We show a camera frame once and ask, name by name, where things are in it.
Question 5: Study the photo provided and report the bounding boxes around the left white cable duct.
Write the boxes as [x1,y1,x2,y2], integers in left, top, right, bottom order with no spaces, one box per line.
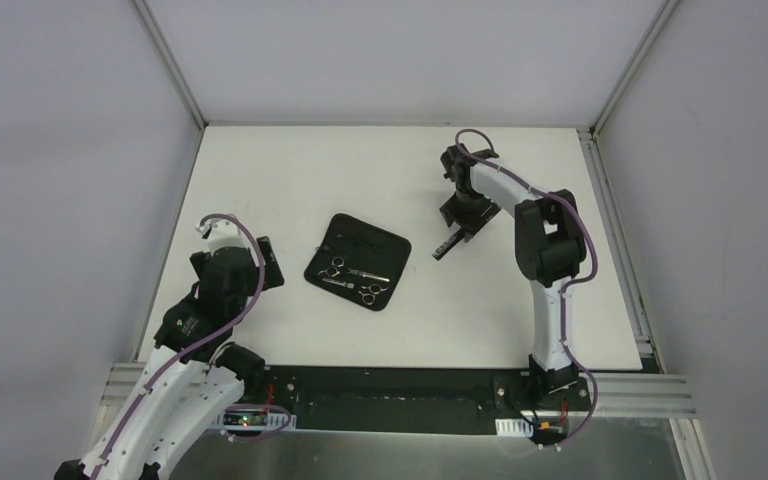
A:
[209,408,296,434]

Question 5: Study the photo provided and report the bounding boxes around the aluminium frame rail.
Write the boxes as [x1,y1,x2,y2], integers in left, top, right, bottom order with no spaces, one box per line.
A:
[100,362,698,419]

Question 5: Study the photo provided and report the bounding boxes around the silver black hair scissors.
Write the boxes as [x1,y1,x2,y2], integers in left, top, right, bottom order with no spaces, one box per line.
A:
[321,278,387,306]

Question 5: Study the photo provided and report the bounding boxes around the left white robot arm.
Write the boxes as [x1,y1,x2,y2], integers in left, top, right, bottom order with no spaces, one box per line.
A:
[55,236,285,479]

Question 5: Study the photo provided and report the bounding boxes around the black zip tool case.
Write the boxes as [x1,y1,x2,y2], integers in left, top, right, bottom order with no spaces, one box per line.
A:
[303,213,412,312]

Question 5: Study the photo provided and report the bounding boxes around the black comb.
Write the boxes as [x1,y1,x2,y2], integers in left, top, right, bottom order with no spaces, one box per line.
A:
[432,229,465,261]

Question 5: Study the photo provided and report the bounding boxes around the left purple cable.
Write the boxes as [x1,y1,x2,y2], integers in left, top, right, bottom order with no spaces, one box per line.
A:
[89,213,293,480]

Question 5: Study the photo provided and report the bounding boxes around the silver thinning scissors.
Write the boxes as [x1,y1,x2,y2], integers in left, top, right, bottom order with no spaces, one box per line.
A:
[318,257,391,284]

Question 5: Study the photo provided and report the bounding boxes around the white cable duct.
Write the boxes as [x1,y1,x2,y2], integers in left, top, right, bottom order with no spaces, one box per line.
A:
[495,418,534,438]
[209,408,296,434]

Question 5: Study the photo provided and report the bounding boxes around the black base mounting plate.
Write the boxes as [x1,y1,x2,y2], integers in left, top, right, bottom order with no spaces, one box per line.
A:
[234,366,592,436]

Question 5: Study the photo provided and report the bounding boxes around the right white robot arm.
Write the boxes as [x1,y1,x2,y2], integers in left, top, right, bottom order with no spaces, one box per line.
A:
[433,144,587,410]

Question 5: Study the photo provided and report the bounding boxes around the right white cable duct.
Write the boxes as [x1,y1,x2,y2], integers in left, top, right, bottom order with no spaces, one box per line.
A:
[495,418,534,438]

